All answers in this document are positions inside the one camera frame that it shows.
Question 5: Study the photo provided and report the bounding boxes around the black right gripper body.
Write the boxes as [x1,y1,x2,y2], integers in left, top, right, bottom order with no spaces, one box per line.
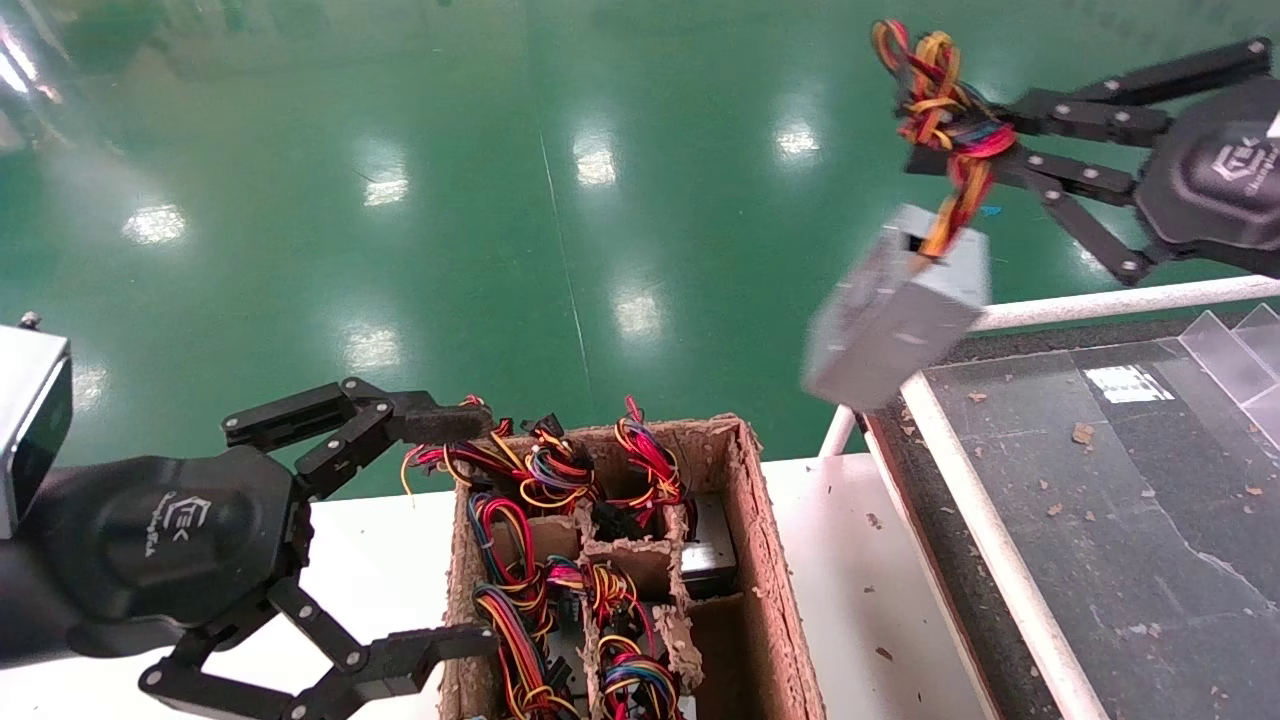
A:
[1135,75,1280,279]

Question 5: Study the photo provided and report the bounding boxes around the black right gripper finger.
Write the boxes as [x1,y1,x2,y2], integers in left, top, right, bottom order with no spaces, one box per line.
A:
[905,145,1153,288]
[1000,38,1273,148]

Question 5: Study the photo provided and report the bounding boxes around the brown cardboard box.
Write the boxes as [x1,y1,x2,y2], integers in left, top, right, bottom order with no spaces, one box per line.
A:
[440,413,826,720]

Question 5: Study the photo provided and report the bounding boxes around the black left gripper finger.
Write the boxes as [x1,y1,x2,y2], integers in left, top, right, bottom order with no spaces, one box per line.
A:
[138,577,501,720]
[222,377,496,501]

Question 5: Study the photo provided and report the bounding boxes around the clear acrylic divider tray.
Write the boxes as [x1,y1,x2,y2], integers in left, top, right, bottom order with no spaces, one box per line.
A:
[1178,303,1280,453]

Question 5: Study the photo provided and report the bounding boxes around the power supplies with coloured wires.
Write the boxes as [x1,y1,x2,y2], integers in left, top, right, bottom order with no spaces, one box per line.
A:
[490,500,706,720]

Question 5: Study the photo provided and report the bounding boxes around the grey power supply with wires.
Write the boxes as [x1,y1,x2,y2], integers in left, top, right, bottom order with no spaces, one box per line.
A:
[803,20,1016,413]

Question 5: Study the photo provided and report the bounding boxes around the white frame pipe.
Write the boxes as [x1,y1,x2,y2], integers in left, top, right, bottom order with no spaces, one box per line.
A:
[968,274,1280,334]
[900,372,1111,720]
[817,404,862,459]

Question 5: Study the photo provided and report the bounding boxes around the multicoloured wire harness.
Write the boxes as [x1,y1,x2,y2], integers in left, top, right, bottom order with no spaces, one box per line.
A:
[400,395,601,513]
[585,558,653,641]
[597,630,686,720]
[473,583,586,720]
[613,395,693,511]
[468,493,561,591]

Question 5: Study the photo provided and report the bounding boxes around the white printed label sticker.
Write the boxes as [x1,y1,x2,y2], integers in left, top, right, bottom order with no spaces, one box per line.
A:
[1084,364,1177,405]

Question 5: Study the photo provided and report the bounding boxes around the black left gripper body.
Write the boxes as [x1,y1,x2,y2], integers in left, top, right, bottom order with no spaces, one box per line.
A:
[25,445,314,658]

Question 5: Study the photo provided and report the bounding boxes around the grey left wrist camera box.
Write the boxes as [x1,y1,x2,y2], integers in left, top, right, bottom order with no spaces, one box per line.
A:
[0,312,74,541]

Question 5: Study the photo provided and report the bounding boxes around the dark conveyor work surface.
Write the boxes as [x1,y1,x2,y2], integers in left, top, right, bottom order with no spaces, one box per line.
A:
[862,310,1280,720]

